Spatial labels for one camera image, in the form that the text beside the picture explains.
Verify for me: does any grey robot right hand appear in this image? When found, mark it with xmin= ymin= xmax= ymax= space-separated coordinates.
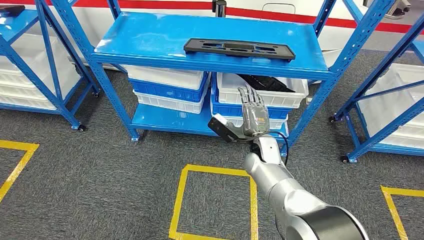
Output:
xmin=228 ymin=84 xmax=271 ymax=139

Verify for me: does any black plastic plate part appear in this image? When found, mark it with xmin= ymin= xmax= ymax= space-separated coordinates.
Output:
xmin=0 ymin=4 xmax=26 ymax=18
xmin=236 ymin=73 xmax=296 ymax=94
xmin=183 ymin=38 xmax=296 ymax=62

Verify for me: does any blue metal shelf rack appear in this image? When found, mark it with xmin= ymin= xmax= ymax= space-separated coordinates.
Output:
xmin=0 ymin=0 xmax=101 ymax=132
xmin=49 ymin=0 xmax=398 ymax=157
xmin=328 ymin=19 xmax=424 ymax=164

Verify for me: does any yellow floor tape square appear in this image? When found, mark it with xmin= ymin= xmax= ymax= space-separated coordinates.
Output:
xmin=168 ymin=163 xmax=259 ymax=240
xmin=380 ymin=185 xmax=424 ymax=240
xmin=0 ymin=139 xmax=40 ymax=204

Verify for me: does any white car red stripe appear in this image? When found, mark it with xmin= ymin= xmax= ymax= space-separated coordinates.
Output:
xmin=0 ymin=0 xmax=424 ymax=85

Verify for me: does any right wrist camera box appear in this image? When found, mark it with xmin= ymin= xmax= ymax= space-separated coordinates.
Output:
xmin=207 ymin=113 xmax=245 ymax=144

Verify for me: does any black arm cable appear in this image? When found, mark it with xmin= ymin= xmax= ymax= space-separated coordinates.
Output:
xmin=231 ymin=130 xmax=290 ymax=168

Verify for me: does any black stanchion post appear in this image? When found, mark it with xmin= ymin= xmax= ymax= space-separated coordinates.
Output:
xmin=211 ymin=0 xmax=228 ymax=18

